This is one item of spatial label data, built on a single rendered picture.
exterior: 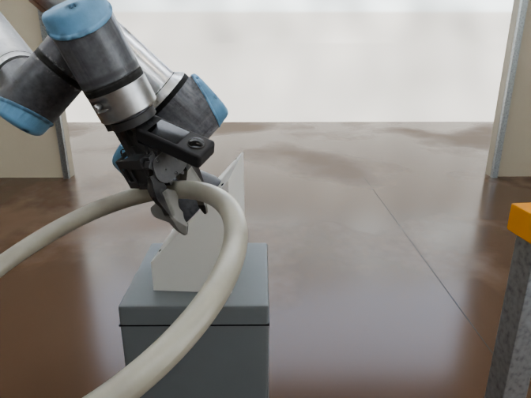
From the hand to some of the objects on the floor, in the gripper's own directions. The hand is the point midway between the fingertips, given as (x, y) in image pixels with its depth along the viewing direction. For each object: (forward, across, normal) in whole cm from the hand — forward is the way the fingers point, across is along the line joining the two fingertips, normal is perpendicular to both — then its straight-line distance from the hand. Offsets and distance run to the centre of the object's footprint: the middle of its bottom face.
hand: (196, 218), depth 78 cm
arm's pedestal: (+120, +3, -59) cm, 134 cm away
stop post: (+151, -35, +22) cm, 156 cm away
